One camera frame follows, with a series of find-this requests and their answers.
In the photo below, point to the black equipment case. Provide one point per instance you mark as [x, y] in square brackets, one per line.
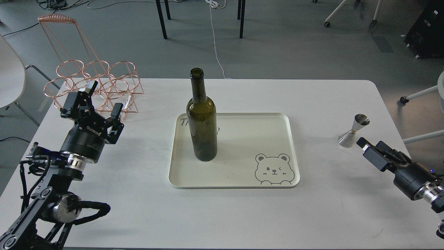
[426, 36]

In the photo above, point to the white chair left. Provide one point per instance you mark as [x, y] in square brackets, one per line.
[12, 77]

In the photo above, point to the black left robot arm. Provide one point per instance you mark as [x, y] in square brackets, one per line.
[48, 209]

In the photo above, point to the cream bear serving tray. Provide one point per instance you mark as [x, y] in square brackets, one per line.
[255, 150]

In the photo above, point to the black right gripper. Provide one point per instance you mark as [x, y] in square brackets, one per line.
[408, 179]

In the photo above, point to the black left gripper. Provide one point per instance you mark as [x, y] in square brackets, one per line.
[86, 138]

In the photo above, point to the dark green wine bottle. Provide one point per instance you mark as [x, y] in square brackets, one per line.
[202, 118]

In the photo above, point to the silver metal jigger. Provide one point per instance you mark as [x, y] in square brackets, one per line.
[346, 140]

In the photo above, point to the white rolling chair base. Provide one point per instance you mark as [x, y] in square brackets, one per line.
[347, 10]

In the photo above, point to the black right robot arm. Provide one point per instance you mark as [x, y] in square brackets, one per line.
[432, 193]

